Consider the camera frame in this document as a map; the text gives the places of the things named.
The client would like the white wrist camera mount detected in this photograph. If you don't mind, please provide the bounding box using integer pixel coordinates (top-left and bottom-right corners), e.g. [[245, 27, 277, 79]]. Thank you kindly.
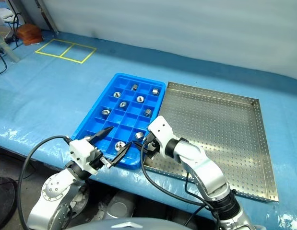
[[69, 138, 102, 174], [147, 115, 176, 159]]

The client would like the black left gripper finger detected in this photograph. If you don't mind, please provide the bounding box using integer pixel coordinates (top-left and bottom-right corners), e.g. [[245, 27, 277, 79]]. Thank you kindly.
[[107, 142, 133, 169], [85, 126, 115, 145]]

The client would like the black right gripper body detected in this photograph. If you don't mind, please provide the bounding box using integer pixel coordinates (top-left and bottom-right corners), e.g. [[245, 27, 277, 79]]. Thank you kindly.
[[144, 140, 162, 160]]

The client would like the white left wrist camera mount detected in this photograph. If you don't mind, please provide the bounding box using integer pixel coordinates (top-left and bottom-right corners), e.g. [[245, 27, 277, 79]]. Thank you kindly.
[[69, 138, 102, 174]]

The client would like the grey metal pole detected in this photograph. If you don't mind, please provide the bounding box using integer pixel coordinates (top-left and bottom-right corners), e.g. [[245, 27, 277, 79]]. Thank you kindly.
[[34, 0, 59, 35]]

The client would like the black background cable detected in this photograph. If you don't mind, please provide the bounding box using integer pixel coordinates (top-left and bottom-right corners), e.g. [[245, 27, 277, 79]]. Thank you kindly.
[[4, 13, 25, 48]]

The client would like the orange brown box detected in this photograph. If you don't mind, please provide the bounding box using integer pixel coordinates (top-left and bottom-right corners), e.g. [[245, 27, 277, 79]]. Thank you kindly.
[[15, 23, 45, 46]]

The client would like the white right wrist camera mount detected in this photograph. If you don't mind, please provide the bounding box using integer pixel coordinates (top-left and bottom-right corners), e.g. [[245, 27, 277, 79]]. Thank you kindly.
[[147, 115, 176, 159]]

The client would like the black round floor base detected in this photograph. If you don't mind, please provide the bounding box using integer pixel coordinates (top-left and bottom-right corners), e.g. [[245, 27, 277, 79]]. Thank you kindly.
[[0, 176, 18, 230]]

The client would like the blue plastic compartment tray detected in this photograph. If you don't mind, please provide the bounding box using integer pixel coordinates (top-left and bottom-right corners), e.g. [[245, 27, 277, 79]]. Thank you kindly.
[[71, 72, 167, 170]]

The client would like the grey rounded housing under table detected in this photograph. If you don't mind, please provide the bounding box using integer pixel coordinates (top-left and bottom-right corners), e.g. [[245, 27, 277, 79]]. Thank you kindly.
[[100, 191, 139, 220]]

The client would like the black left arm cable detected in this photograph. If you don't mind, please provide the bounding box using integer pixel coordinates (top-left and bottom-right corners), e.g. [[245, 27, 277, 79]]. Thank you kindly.
[[16, 135, 72, 230]]

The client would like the perforated steel tray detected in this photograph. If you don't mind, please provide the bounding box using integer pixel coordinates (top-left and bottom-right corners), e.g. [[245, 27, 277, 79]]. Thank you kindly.
[[141, 81, 280, 204]]

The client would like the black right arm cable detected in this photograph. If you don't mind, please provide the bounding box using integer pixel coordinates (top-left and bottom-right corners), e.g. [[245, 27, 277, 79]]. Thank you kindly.
[[140, 143, 222, 227]]

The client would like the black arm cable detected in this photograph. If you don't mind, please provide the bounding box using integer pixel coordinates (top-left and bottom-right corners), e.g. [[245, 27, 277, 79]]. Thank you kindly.
[[16, 135, 72, 230], [140, 143, 222, 227]]

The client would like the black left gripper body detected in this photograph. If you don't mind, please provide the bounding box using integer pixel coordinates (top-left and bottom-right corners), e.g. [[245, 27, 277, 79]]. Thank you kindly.
[[90, 149, 110, 170]]

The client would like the grey robot torso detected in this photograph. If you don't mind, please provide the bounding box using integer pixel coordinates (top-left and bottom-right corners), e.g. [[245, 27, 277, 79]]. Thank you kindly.
[[66, 217, 182, 230]]

